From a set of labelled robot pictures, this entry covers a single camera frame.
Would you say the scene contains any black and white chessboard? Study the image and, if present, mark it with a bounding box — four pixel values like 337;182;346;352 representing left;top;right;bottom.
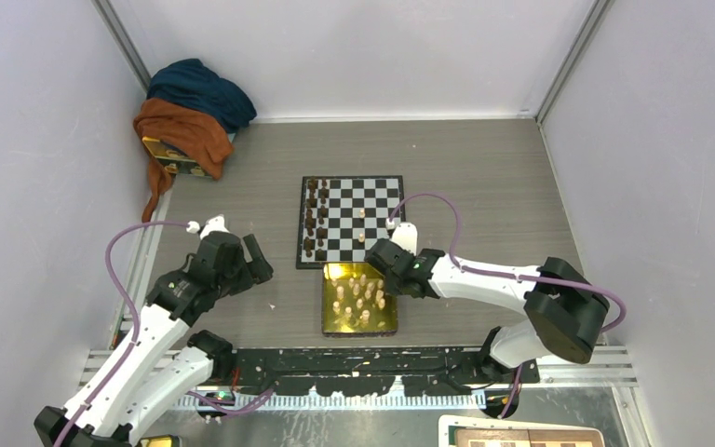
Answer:
295;174;406;269

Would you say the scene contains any dark blue cloth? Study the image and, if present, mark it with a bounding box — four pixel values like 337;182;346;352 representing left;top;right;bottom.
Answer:
146;59;258;134

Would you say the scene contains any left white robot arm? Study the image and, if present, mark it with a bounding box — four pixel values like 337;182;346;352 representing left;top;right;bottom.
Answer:
34;230;274;446

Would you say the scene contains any orange cloth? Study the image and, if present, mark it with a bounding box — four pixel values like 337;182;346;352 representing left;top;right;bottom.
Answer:
133;98;236;224

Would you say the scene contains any gold tin box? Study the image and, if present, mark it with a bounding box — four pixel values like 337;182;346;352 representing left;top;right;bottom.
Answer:
321;263;398;338

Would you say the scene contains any dark wooden chess pieces row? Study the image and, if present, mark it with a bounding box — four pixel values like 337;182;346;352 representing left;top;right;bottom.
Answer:
302;177;330;262

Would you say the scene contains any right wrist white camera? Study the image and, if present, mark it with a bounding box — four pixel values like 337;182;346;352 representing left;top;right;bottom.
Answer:
388;222;418;254

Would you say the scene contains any yellow patterned box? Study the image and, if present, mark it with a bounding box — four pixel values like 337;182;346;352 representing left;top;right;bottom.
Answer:
142;137;212;179

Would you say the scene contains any gold tin lid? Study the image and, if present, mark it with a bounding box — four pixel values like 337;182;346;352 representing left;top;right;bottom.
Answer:
138;435;182;447

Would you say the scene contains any wooden board corner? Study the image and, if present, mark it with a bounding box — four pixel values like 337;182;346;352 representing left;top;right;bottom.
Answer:
438;415;605;447

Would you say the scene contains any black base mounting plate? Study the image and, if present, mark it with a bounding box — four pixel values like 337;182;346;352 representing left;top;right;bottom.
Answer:
204;346;514;398

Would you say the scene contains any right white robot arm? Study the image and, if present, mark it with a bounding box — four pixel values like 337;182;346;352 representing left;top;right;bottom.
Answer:
365;239;609;383

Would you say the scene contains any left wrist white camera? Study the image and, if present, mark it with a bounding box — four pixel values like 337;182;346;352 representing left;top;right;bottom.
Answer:
198;214;229;240

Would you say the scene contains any wrist white camera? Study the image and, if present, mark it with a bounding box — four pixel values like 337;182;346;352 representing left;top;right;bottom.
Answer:
388;222;418;254
198;214;229;240

